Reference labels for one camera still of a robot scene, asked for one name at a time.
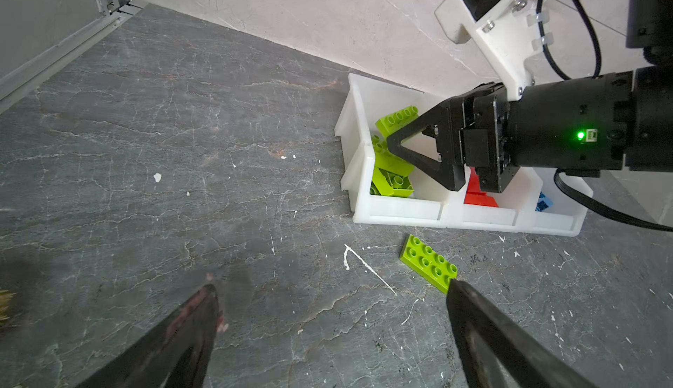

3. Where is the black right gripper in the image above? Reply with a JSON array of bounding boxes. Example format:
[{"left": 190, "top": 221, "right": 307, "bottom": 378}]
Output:
[{"left": 387, "top": 72, "right": 634, "bottom": 193}]

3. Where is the white plastic bin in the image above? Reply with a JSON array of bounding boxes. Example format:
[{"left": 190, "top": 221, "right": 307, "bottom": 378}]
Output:
[
  {"left": 442, "top": 168, "right": 543, "bottom": 232},
  {"left": 515, "top": 167, "right": 587, "bottom": 237},
  {"left": 335, "top": 74, "right": 465, "bottom": 229}
]

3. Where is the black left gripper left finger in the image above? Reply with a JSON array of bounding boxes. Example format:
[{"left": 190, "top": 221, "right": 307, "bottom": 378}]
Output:
[{"left": 79, "top": 284, "right": 220, "bottom": 387}]

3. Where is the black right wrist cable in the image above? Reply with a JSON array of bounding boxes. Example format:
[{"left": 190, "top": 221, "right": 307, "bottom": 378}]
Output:
[{"left": 535, "top": 0, "right": 673, "bottom": 233}]

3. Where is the green lego brick small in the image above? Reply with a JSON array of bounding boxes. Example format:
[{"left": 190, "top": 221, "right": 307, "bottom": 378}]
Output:
[{"left": 400, "top": 235, "right": 457, "bottom": 294}]

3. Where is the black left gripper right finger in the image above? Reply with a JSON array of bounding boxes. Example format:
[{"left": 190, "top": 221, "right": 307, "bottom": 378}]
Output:
[{"left": 446, "top": 279, "right": 594, "bottom": 387}]

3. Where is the white right plastic bin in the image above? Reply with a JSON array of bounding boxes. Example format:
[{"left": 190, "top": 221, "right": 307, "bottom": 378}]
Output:
[{"left": 515, "top": 167, "right": 587, "bottom": 237}]

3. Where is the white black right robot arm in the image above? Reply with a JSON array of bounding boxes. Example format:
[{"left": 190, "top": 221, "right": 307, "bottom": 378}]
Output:
[{"left": 387, "top": 0, "right": 672, "bottom": 193}]

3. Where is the white middle plastic bin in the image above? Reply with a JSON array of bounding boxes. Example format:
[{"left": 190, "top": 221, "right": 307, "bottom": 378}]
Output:
[{"left": 442, "top": 168, "right": 543, "bottom": 232}]

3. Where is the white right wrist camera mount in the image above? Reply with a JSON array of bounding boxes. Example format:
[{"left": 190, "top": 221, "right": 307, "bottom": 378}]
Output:
[{"left": 435, "top": 0, "right": 549, "bottom": 102}]

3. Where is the white left plastic bin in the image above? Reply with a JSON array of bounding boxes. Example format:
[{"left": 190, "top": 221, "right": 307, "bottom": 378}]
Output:
[{"left": 335, "top": 74, "right": 465, "bottom": 229}]

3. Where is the red lego brick long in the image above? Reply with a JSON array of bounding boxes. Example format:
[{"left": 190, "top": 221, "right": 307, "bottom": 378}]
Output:
[{"left": 464, "top": 167, "right": 499, "bottom": 207}]

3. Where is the green lego brick top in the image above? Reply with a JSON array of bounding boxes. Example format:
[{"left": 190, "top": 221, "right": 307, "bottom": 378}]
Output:
[{"left": 376, "top": 106, "right": 419, "bottom": 139}]

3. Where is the green lego brick long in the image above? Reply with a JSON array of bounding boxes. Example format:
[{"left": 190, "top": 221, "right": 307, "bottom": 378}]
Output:
[{"left": 372, "top": 135, "right": 415, "bottom": 178}]

